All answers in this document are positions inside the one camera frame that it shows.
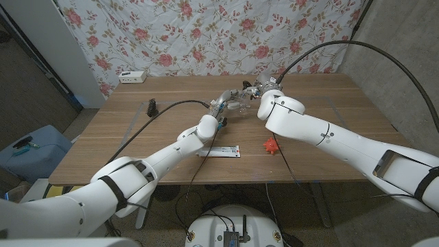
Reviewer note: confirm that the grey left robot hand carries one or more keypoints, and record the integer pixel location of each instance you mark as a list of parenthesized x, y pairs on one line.
[(224, 97)]

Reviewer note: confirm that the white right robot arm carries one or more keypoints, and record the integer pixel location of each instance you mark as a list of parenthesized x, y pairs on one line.
[(326, 137)]

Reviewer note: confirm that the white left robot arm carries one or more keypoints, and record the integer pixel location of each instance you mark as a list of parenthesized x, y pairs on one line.
[(164, 158)]

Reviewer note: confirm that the clear plastic dispenser bottle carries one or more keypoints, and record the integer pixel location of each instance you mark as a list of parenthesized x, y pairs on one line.
[(244, 106)]

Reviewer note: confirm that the orange spiky stress ball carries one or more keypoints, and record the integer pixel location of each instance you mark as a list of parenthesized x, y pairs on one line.
[(269, 145)]

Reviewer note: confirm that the floral backdrop cloth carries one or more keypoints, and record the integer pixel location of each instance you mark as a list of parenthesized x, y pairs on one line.
[(205, 34)]

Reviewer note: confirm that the black pump spray head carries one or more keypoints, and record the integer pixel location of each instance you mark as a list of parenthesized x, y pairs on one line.
[(247, 84)]

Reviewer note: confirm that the black antenna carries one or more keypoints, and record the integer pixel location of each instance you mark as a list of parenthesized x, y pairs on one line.
[(244, 228)]

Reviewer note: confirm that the blue plastic storage box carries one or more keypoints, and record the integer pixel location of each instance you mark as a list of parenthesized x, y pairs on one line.
[(44, 158)]

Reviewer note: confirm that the white table leg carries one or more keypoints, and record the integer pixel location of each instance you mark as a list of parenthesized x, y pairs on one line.
[(142, 216)]

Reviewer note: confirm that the yellow and black floor panel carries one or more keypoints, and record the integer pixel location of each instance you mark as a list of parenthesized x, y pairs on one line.
[(56, 191)]

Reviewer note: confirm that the white power strip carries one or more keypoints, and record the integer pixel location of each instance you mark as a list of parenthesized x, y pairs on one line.
[(132, 77)]

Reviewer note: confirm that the grey table leg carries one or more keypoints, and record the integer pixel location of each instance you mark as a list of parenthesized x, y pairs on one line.
[(320, 209)]

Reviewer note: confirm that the teal pen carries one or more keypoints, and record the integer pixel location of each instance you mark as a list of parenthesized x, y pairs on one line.
[(24, 150)]

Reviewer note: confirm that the black backdrop stand pole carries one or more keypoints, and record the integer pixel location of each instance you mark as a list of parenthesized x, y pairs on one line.
[(360, 15)]

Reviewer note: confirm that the black electronics module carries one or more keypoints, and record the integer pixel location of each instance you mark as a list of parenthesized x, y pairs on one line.
[(230, 238)]

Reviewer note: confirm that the black round floor fan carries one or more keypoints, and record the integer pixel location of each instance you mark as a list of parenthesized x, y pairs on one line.
[(166, 193)]

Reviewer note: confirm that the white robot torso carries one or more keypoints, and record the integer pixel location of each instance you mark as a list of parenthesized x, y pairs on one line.
[(212, 230)]

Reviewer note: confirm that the black ridged clip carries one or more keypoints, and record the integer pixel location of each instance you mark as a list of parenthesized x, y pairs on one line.
[(152, 109)]

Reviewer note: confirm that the black power adapter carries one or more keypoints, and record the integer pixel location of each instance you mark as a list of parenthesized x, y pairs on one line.
[(291, 240)]

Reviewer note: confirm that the white toothpaste tube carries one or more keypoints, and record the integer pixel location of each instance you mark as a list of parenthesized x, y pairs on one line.
[(226, 151)]

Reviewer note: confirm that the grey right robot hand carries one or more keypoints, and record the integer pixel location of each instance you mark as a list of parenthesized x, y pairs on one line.
[(267, 82)]

